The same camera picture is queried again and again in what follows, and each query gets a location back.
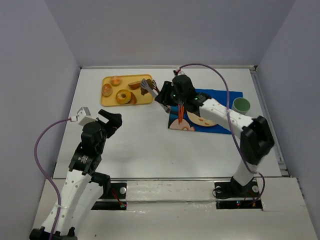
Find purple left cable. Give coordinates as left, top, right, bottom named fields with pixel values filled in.
left=33, top=117, right=76, bottom=240

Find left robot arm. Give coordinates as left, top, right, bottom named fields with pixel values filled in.
left=29, top=107, right=123, bottom=240

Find sesame bun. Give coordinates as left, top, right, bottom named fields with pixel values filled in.
left=101, top=83, right=113, bottom=97

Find green cup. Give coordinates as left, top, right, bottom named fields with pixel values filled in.
left=231, top=97, right=251, bottom=115

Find yellow plastic tray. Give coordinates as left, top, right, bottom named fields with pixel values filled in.
left=100, top=74, right=154, bottom=107

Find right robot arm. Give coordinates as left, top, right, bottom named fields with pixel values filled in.
left=155, top=75, right=275, bottom=199

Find blue cartoon placemat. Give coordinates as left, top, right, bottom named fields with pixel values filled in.
left=167, top=88, right=244, bottom=136

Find small round bread roll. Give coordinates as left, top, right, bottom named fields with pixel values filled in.
left=109, top=75, right=122, bottom=86

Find beige round plate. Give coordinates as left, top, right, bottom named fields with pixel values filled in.
left=186, top=111, right=217, bottom=127

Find croissant piece under bagel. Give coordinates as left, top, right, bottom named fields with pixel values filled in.
left=128, top=92, right=137, bottom=105

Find toast slice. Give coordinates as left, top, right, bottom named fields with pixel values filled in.
left=128, top=80, right=142, bottom=90

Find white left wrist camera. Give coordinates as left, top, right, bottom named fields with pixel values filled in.
left=70, top=106, right=94, bottom=127

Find metal slotted tongs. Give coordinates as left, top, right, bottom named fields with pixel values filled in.
left=149, top=90, right=171, bottom=114

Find glazed bagel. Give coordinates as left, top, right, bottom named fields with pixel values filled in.
left=115, top=89, right=131, bottom=105

